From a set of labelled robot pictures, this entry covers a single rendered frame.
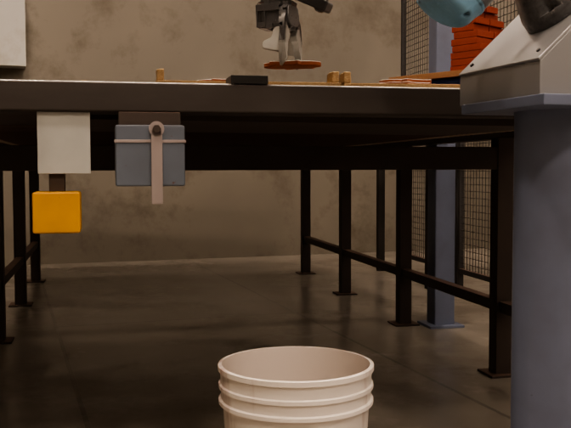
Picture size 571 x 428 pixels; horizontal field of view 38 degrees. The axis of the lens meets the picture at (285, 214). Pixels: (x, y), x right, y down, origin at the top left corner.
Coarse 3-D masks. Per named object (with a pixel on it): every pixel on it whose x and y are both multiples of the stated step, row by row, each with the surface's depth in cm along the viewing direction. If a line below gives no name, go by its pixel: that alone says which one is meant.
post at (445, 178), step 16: (432, 32) 387; (448, 32) 384; (432, 48) 388; (448, 48) 385; (432, 64) 388; (448, 64) 385; (448, 144) 387; (432, 176) 390; (448, 176) 388; (432, 192) 390; (448, 192) 388; (432, 208) 390; (448, 208) 389; (432, 224) 391; (448, 224) 389; (432, 240) 391; (448, 240) 390; (432, 256) 391; (448, 256) 390; (432, 272) 391; (448, 272) 390; (432, 288) 392; (432, 304) 392; (448, 304) 391; (432, 320) 392; (448, 320) 392
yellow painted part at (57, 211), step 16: (64, 176) 163; (48, 192) 160; (64, 192) 160; (80, 192) 165; (32, 208) 159; (48, 208) 160; (64, 208) 160; (80, 208) 161; (32, 224) 160; (48, 224) 160; (64, 224) 160; (80, 224) 161
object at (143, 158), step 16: (128, 112) 163; (144, 112) 164; (160, 112) 165; (176, 112) 166; (128, 128) 162; (144, 128) 163; (160, 128) 162; (176, 128) 164; (128, 144) 162; (144, 144) 163; (160, 144) 163; (176, 144) 164; (128, 160) 162; (144, 160) 163; (160, 160) 163; (176, 160) 164; (128, 176) 163; (144, 176) 163; (160, 176) 163; (176, 176) 165; (160, 192) 163
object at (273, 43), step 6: (276, 30) 190; (288, 30) 190; (276, 36) 190; (288, 36) 190; (264, 42) 190; (270, 42) 190; (276, 42) 189; (282, 42) 188; (264, 48) 190; (270, 48) 189; (276, 48) 189; (282, 48) 188; (282, 54) 188; (282, 60) 188
